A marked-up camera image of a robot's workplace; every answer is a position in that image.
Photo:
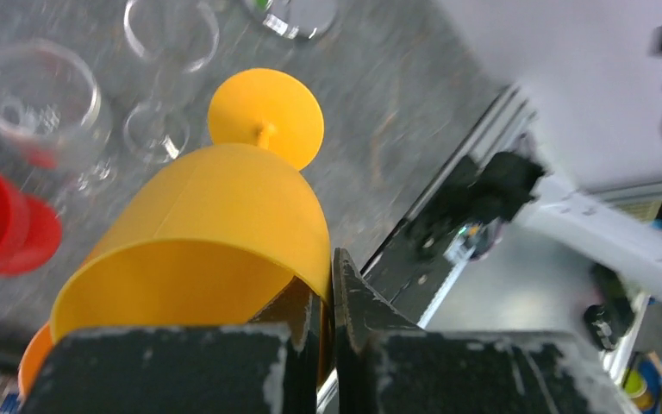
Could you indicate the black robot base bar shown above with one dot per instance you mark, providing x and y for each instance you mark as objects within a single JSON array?
[{"x": 455, "y": 218}]

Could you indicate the yellow plastic wine glass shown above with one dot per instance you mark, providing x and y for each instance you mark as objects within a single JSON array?
[{"x": 214, "y": 236}]

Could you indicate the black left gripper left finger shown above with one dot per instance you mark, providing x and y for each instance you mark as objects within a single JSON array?
[{"x": 268, "y": 365}]

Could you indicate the orange plastic wine glass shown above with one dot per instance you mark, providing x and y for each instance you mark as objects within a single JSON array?
[{"x": 32, "y": 359}]

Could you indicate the red plastic wine glass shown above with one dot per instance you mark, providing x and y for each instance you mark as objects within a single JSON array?
[{"x": 30, "y": 231}]

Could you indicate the clear wine glass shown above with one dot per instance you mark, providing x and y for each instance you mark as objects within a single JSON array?
[
  {"x": 54, "y": 113},
  {"x": 171, "y": 44}
]

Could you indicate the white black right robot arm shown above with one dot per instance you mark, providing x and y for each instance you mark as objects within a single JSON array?
[{"x": 596, "y": 230}]

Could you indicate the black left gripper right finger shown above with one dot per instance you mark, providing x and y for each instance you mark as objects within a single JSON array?
[{"x": 387, "y": 364}]

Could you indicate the chrome wire glass rack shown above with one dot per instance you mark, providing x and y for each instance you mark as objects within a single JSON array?
[{"x": 301, "y": 20}]

